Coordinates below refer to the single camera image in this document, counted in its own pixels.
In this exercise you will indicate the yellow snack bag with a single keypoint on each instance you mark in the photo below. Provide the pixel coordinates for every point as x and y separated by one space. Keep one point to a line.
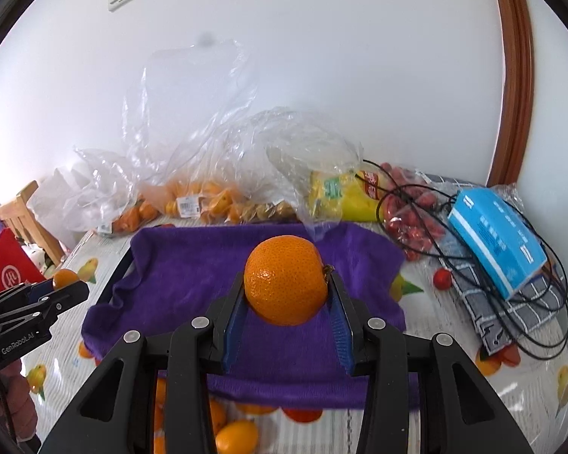
351 196

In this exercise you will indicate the white plastic bag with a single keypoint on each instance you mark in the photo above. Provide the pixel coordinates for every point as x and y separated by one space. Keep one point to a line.
48 200

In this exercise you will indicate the grey checked cloth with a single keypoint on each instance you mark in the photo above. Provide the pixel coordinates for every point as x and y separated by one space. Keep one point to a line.
519 320

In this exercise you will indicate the yellow-orange citrus on table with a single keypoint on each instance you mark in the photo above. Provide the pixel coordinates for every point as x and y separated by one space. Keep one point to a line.
238 437

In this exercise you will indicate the brown wooden door frame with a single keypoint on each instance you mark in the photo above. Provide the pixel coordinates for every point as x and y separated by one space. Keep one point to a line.
518 92

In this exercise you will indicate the left hand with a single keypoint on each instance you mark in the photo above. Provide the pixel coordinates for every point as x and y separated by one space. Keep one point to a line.
21 406

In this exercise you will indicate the large orange mandarin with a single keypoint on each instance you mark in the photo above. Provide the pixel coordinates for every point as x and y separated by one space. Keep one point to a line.
285 281

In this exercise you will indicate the small red fruit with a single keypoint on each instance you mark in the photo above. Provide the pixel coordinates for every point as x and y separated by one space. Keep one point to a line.
442 279

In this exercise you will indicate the purple towel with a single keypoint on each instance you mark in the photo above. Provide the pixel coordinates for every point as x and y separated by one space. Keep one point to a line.
287 356

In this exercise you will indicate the bag of red fruits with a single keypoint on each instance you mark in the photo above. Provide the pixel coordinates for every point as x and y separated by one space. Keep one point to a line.
409 212

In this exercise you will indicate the blue tissue pack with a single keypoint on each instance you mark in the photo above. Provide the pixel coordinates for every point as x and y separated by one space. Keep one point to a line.
507 249

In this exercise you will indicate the clear plastic bag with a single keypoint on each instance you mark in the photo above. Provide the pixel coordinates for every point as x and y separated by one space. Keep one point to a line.
193 147

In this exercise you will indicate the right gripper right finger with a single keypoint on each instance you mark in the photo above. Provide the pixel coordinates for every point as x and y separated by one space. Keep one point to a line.
459 411

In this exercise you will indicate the black tray under towel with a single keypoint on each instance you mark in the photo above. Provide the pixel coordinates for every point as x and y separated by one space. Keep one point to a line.
123 268

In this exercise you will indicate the red box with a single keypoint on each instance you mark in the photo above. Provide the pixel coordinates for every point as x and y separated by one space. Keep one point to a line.
15 266

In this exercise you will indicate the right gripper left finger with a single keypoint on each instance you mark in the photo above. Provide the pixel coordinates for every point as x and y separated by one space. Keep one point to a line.
113 411

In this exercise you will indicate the wooden chair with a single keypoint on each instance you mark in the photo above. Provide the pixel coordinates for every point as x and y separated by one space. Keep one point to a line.
21 221

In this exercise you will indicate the small orange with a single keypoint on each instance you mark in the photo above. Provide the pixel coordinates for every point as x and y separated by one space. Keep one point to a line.
63 278

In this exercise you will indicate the bag of mandarins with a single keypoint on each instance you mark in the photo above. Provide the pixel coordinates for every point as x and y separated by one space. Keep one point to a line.
130 221

